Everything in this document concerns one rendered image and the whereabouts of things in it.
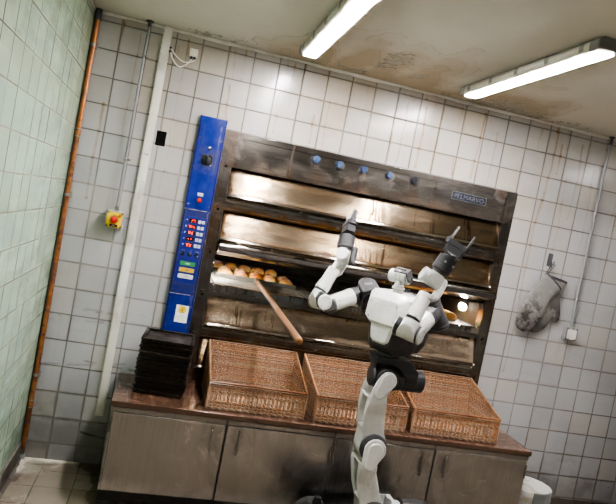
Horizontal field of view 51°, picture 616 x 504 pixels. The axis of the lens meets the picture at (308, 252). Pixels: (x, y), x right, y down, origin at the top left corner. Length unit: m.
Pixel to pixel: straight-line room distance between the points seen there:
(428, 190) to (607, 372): 1.85
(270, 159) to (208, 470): 1.81
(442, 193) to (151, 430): 2.27
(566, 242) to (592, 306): 0.49
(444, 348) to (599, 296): 1.17
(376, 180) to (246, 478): 1.92
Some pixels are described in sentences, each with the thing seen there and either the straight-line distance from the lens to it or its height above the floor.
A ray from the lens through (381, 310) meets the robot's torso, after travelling 3.17.
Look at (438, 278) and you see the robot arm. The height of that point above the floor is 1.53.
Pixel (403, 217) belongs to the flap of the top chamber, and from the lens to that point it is 4.13.
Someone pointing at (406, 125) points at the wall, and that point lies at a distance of 4.15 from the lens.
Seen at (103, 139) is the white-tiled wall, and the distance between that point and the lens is 3.90.
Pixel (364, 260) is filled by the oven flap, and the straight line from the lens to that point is 4.05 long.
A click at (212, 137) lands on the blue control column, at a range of 3.86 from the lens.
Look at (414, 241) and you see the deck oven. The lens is 4.17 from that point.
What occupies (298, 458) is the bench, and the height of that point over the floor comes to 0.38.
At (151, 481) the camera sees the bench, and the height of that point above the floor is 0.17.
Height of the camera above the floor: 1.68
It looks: 3 degrees down
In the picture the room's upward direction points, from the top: 11 degrees clockwise
